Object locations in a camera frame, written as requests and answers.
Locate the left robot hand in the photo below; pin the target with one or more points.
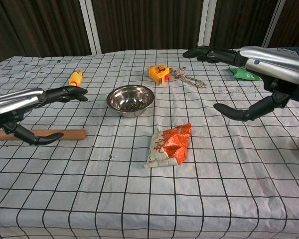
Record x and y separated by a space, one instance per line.
20 98

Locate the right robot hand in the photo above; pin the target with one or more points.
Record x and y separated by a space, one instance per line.
271 61

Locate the brown wooden rod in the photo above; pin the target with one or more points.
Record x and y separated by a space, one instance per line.
72 135

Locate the stainless steel bowl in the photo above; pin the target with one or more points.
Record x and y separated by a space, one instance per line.
130 99

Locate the green snack packet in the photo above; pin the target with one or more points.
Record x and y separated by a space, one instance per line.
241 74

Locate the yellow rubber chicken toy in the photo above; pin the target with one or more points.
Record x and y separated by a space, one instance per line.
75 78

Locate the yellow tape measure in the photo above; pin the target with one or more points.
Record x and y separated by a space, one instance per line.
159 73

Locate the dark brown curtain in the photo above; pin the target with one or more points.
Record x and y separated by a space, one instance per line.
149 22

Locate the orange white snack bag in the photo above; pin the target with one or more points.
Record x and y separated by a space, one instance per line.
173 147

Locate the white black checked tablecloth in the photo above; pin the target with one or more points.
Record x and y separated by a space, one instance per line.
149 194

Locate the white frame post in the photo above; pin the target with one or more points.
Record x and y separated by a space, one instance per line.
91 25
272 25
206 22

